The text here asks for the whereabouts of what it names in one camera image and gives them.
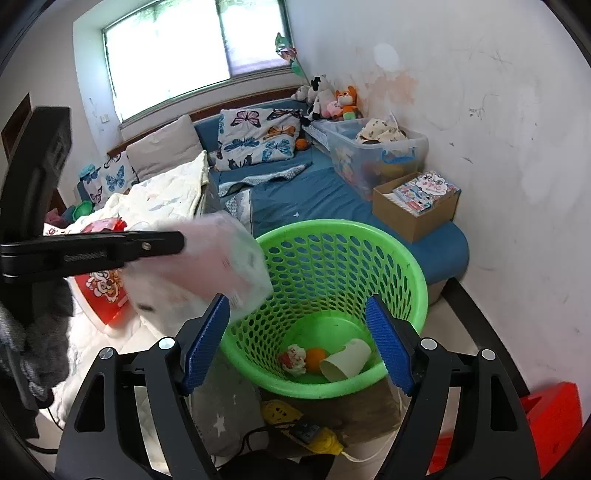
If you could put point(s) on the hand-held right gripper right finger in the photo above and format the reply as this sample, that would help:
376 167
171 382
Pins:
388 344

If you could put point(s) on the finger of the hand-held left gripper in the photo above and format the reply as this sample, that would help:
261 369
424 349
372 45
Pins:
92 251

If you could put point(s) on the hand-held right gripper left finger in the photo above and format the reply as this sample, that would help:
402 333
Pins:
205 344

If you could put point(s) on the red cartoon snack tub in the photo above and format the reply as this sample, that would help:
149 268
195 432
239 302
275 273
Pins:
101 300

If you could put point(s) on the green plastic mesh basket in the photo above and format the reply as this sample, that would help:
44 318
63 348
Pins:
323 391

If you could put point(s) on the pink white snack packet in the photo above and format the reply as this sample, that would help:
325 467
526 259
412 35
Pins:
221 261

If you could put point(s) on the person's left hand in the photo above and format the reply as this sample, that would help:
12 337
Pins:
46 350

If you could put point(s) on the brown wooden door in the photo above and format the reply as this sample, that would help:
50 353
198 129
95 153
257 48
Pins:
18 124

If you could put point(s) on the green plastic toy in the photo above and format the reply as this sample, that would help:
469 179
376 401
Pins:
81 211

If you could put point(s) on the white paper cup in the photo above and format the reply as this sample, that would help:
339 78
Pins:
348 360

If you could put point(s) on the small orange ball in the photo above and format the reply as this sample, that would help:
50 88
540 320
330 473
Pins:
316 359

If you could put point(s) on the grey star print cloth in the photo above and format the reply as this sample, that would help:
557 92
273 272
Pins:
221 415

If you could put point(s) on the small butterfly print pillow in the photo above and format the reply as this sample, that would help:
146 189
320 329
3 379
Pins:
113 177

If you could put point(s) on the white quilt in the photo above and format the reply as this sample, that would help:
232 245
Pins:
161 198

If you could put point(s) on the crumpled white red wrapper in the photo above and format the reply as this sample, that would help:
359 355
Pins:
293 360

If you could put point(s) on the yellow power strip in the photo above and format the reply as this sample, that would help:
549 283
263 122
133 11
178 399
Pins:
323 441

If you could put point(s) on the cardboard box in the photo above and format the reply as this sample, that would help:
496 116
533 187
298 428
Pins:
415 224

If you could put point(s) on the beige pillow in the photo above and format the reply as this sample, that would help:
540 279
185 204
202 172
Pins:
161 147

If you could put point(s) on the stack of colourful books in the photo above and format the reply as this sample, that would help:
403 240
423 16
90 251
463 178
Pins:
429 189

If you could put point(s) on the blue bed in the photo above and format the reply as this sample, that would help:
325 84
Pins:
323 194

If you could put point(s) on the grey patterned blanket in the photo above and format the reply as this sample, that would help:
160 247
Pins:
258 180

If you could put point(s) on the red plastic stool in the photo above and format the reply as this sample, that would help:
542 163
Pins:
549 415

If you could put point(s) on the window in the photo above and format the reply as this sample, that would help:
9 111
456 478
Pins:
184 46

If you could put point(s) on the clear plastic storage box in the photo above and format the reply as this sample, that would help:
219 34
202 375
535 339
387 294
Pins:
355 159

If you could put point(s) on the large butterfly print pillow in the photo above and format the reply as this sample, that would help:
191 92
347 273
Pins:
258 138

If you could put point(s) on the beige patterned cloth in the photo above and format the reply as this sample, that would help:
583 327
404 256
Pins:
381 131

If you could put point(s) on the orange toy basketball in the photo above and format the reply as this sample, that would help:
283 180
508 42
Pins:
302 145

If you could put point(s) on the brown wooden headboard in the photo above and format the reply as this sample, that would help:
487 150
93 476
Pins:
249 99

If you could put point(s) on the pink plush toy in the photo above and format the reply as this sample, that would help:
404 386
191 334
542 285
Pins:
332 110

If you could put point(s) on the orange fox plush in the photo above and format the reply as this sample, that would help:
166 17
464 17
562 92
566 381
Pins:
348 101

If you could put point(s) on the black white cow plush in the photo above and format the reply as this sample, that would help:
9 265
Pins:
321 97

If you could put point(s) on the grey plush toy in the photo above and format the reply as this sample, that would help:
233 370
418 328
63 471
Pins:
302 93

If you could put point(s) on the colourful pinwheel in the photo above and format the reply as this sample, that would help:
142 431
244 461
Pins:
288 53

